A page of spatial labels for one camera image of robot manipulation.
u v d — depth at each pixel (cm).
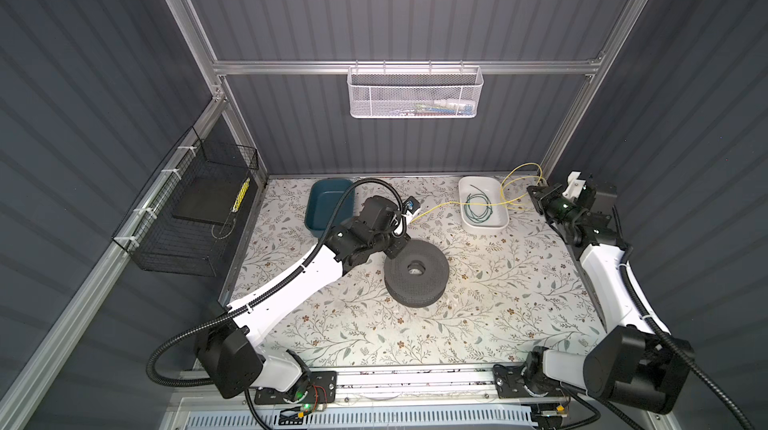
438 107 92
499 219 107
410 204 64
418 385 75
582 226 60
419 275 92
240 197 78
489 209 109
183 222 72
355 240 55
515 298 89
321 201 113
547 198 69
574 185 71
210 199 75
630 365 40
